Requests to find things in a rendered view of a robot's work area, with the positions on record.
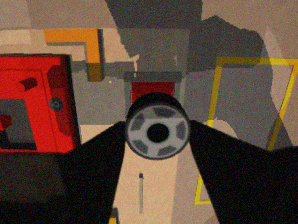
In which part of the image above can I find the black wheel with grey rim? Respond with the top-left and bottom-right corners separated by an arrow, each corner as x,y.
124,92 -> 192,161

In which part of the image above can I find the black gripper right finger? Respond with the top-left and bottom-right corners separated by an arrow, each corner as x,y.
189,120 -> 298,224

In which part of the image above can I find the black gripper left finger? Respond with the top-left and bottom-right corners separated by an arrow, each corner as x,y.
0,121 -> 126,224

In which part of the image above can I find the yellow rectangular tape outline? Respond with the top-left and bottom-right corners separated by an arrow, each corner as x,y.
194,56 -> 298,205

